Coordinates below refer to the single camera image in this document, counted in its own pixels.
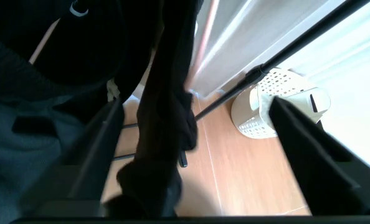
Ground black garment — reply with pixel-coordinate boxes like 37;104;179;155
103;0;204;218

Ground black clothes rack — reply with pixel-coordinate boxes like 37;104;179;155
112;0;370;169

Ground black shorts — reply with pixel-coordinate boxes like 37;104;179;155
0;0;161;220

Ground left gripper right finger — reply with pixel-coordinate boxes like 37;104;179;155
268;96;370;215

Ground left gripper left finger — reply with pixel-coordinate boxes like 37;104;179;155
19;99;125;215

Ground white laundry basket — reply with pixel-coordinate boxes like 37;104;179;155
230;67;331;139

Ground beige curtain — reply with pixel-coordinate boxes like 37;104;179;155
184;0;370;100

